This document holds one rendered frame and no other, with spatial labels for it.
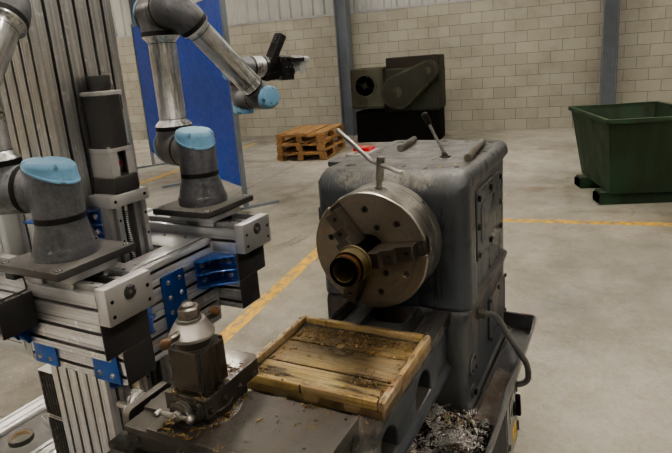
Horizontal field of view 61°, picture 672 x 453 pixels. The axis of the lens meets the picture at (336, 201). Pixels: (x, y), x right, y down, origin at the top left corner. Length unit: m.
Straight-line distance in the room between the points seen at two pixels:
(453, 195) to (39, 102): 1.10
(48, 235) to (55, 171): 0.15
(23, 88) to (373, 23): 10.34
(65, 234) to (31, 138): 0.38
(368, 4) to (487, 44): 2.46
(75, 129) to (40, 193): 0.30
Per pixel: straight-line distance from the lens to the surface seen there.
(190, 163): 1.76
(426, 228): 1.43
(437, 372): 1.62
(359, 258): 1.34
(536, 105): 11.34
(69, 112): 1.68
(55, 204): 1.43
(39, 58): 1.65
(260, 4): 12.75
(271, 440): 1.02
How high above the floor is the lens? 1.57
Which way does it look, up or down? 14 degrees down
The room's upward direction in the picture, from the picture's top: 4 degrees counter-clockwise
